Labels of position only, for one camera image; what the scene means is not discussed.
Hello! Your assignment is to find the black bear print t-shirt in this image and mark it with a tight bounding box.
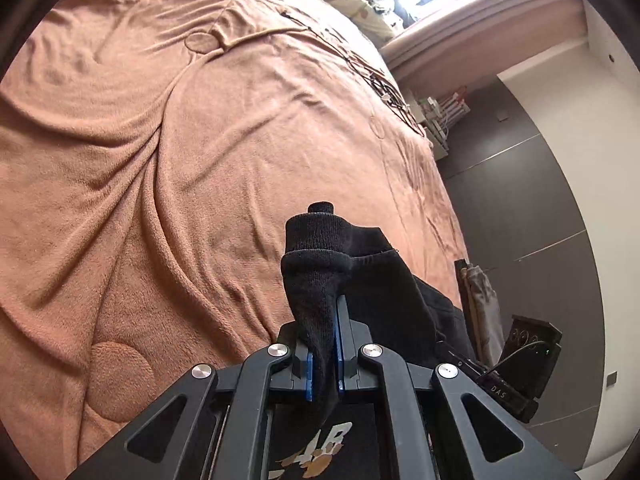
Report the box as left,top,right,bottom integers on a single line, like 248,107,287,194
267,201,476,480

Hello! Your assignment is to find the grey garment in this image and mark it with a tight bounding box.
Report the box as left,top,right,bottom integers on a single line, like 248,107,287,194
462,262,503,361

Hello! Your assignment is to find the black clothes hanger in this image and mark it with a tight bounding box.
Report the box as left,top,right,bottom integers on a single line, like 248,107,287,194
370,72,401,106

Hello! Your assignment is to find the striped gift bag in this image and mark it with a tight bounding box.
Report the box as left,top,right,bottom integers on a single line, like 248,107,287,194
440,87,472,118

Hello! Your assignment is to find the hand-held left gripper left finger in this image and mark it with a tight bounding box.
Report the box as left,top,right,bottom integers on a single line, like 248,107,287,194
65,322,316,480

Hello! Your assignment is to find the orange-brown blanket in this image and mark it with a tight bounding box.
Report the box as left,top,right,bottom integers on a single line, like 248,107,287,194
0,0,468,480

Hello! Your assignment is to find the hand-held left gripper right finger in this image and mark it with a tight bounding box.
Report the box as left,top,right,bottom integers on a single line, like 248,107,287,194
333,296,581,480

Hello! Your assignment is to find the thin black cable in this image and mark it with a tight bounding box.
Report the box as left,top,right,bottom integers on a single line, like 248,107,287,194
280,7,436,146

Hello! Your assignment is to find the white nightstand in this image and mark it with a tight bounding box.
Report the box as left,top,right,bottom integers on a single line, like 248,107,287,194
410,95,451,161

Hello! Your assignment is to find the bear print pillow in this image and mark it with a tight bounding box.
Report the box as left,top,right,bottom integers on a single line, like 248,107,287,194
285,0,416,43

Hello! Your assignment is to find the dark cloth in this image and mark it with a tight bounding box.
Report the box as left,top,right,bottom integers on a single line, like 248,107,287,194
454,259,471,321

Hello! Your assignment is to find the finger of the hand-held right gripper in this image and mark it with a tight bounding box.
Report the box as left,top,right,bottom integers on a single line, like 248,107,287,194
437,342,540,423

